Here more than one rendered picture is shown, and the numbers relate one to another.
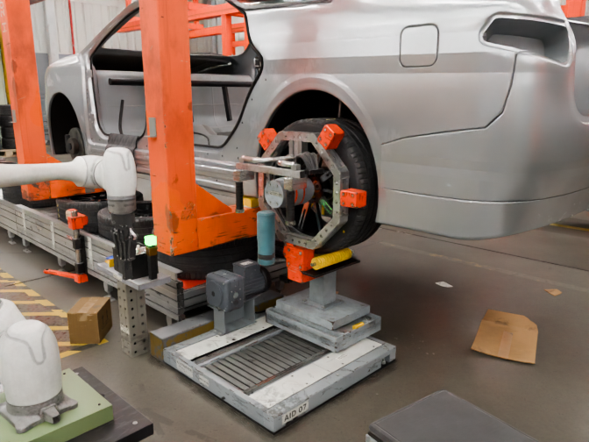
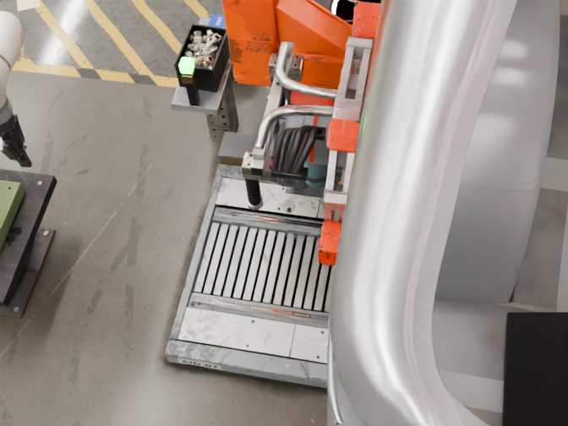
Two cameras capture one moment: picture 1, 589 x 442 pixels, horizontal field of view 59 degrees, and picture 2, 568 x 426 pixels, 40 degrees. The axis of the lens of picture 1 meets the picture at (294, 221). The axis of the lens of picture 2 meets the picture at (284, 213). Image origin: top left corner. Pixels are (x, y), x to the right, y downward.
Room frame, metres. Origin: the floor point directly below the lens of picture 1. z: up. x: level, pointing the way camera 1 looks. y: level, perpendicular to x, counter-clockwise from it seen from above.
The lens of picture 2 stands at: (1.66, -1.01, 2.51)
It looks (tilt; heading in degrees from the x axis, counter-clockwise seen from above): 58 degrees down; 60
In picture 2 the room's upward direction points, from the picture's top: 5 degrees counter-clockwise
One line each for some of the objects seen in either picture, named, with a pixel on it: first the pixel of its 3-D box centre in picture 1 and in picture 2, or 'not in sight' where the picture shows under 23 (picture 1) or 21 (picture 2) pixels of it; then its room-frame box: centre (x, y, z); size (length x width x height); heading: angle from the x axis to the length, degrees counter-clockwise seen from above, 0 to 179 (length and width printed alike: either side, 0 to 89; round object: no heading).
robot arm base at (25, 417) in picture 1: (39, 402); not in sight; (1.40, 0.77, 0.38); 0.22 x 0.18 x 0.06; 51
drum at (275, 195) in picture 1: (289, 191); (324, 138); (2.39, 0.02, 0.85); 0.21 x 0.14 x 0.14; 135
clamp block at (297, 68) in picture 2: (244, 174); (286, 66); (2.42, 0.24, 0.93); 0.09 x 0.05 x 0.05; 135
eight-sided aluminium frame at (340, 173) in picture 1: (300, 189); (351, 141); (2.44, -0.03, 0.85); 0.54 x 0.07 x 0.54; 45
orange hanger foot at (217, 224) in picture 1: (228, 207); (361, 43); (2.77, 0.36, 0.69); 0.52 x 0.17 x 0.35; 135
